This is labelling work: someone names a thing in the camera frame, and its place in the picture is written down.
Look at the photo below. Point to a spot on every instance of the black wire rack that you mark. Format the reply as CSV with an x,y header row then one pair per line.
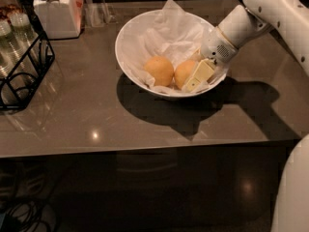
x,y
15,93

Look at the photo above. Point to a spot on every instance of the orange fruit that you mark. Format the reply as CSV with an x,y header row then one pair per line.
x,y
182,72
161,69

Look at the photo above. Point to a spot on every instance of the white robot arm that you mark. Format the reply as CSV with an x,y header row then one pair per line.
x,y
249,20

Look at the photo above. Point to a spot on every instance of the white ceramic bowl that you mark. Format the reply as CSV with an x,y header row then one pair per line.
x,y
128,53

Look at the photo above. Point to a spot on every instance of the white crumpled paper liner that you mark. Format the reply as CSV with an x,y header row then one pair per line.
x,y
170,39

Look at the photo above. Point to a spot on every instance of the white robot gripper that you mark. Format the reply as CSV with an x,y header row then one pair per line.
x,y
214,49

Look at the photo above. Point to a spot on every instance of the stacked clear cups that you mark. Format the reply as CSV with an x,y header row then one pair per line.
x,y
16,38

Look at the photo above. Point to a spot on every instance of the clear acrylic stand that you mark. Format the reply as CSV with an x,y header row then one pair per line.
x,y
98,14

